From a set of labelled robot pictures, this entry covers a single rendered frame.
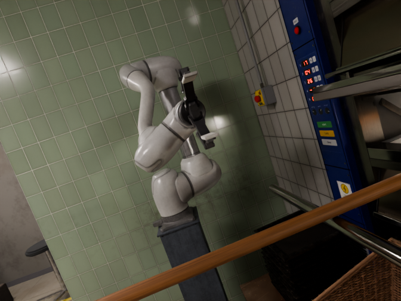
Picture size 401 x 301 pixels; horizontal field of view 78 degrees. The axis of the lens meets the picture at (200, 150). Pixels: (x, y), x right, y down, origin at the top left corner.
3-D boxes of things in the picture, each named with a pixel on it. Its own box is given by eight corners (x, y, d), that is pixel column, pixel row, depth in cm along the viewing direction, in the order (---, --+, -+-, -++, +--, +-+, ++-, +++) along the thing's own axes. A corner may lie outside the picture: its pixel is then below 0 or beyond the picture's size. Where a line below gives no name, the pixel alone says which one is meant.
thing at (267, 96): (270, 103, 148) (264, 87, 147) (277, 101, 138) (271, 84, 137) (258, 107, 147) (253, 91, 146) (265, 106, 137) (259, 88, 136)
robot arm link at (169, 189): (156, 214, 134) (141, 176, 132) (185, 199, 142) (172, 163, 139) (165, 220, 120) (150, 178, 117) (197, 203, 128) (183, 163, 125)
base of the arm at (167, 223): (156, 221, 140) (153, 212, 139) (193, 208, 141) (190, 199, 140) (153, 236, 121) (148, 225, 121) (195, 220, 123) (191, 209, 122)
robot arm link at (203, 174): (184, 197, 142) (215, 181, 151) (196, 200, 127) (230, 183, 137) (135, 66, 134) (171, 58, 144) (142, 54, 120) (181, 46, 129)
